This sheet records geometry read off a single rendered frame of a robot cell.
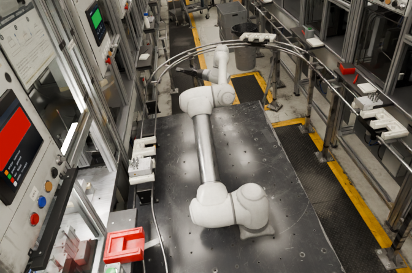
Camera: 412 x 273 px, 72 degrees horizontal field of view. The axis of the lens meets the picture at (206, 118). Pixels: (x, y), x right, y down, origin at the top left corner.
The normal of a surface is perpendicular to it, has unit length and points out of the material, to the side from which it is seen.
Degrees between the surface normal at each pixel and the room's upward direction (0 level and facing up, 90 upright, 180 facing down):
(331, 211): 0
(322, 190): 0
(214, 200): 31
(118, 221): 0
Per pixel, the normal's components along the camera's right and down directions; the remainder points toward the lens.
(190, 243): -0.12, -0.79
